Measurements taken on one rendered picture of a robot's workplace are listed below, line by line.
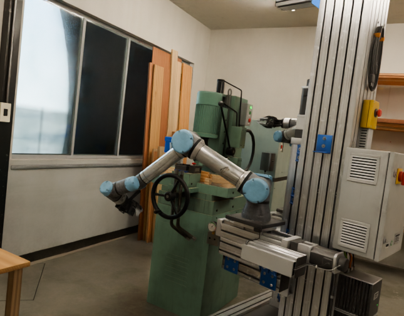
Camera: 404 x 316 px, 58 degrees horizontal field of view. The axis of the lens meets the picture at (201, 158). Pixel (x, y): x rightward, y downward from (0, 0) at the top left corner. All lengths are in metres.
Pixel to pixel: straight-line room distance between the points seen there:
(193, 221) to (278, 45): 3.14
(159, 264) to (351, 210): 1.40
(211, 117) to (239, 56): 2.76
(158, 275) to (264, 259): 1.13
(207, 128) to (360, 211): 1.15
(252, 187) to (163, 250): 1.09
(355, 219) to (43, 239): 2.52
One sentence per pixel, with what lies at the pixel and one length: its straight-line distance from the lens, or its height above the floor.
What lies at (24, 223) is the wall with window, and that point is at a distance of 3.24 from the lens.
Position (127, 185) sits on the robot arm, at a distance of 1.91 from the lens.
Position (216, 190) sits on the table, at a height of 0.87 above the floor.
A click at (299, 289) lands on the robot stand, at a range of 2.01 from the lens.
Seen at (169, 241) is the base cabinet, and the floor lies 0.47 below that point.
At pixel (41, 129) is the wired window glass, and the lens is 3.27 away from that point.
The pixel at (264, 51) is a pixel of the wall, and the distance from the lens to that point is 5.04.
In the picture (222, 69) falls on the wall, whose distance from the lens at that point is 5.20.
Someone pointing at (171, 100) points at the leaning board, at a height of 1.57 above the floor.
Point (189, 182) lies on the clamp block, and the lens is 2.30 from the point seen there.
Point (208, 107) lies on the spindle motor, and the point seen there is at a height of 1.40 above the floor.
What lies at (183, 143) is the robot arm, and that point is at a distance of 1.75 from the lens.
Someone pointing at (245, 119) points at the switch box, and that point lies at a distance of 2.70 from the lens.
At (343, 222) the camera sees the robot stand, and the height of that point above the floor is 0.89.
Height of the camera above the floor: 1.20
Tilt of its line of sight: 3 degrees down
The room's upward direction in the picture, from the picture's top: 7 degrees clockwise
